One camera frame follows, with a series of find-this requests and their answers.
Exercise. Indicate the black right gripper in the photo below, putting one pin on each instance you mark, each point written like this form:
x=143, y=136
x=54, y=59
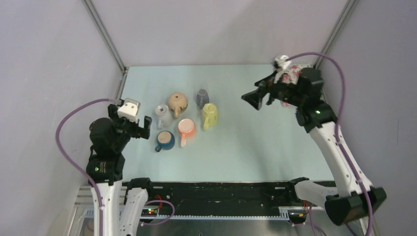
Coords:
x=265, y=85

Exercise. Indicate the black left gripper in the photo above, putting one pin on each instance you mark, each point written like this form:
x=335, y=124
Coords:
x=139, y=131

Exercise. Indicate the dark blue mug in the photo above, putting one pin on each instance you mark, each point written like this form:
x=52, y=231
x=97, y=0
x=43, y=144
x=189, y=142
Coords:
x=165, y=141

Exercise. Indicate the yellow mug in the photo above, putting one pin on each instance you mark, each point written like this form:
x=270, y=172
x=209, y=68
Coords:
x=210, y=116

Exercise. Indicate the grey blue mug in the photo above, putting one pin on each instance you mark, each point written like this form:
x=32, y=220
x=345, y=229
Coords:
x=202, y=98

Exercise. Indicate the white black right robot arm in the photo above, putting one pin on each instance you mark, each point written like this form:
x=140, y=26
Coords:
x=354, y=196

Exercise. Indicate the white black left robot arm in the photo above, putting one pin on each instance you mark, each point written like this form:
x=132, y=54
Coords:
x=115, y=216

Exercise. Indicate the white translucent mug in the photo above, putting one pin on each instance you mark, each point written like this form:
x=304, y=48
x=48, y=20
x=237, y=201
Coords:
x=164, y=116

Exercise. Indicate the tan ceramic mug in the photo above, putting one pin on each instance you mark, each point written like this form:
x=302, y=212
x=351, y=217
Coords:
x=178, y=103

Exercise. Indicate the orange mug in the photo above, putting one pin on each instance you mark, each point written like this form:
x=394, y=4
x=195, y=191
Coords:
x=187, y=131

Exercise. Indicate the floral pattern tray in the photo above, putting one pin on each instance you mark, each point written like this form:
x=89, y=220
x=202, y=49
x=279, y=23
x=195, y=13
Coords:
x=292, y=73

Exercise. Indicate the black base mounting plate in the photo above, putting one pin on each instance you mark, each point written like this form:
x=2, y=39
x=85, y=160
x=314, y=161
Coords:
x=221, y=199

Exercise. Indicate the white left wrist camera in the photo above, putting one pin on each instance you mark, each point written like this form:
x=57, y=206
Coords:
x=129, y=110

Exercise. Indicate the aluminium frame rail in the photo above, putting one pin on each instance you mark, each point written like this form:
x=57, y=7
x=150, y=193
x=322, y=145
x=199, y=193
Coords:
x=168, y=210

